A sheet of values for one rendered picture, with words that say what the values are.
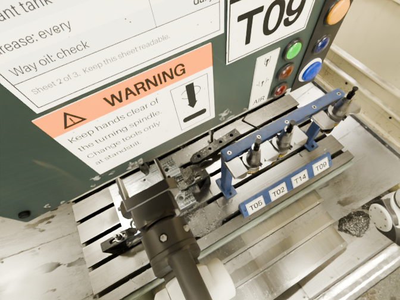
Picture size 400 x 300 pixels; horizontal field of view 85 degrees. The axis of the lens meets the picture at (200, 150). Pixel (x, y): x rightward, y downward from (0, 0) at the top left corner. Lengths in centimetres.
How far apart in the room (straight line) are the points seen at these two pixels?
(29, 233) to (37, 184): 120
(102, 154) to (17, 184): 8
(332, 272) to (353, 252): 14
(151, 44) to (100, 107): 7
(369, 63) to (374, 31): 13
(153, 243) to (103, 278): 64
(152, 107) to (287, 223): 99
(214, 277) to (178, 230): 9
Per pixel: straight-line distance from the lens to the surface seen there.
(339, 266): 127
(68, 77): 18
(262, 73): 28
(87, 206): 112
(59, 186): 29
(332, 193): 128
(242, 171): 66
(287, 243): 113
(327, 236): 123
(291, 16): 26
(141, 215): 43
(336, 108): 82
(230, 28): 21
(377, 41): 119
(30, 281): 140
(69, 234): 142
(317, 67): 35
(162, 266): 40
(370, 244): 135
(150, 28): 18
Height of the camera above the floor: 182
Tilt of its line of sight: 61 degrees down
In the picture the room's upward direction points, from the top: 10 degrees counter-clockwise
